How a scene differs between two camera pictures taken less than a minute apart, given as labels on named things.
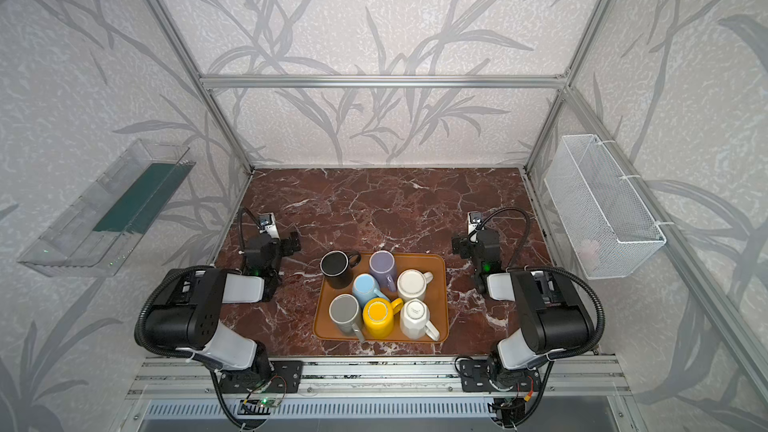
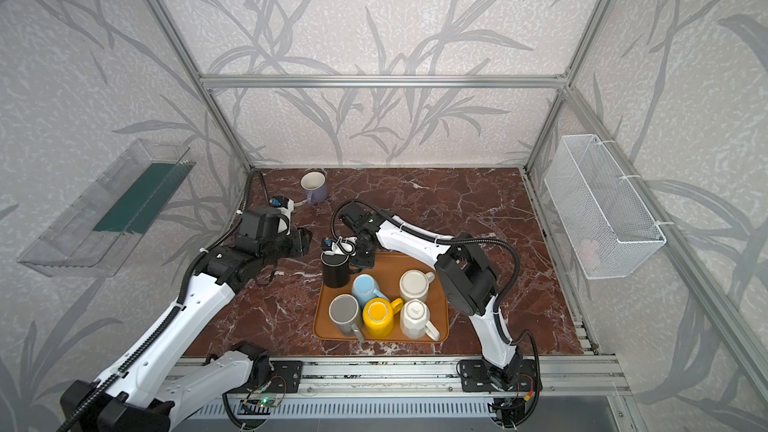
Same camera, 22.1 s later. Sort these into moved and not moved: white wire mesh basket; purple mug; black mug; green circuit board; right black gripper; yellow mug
Moved: right black gripper; purple mug
Not moved: yellow mug; black mug; white wire mesh basket; green circuit board
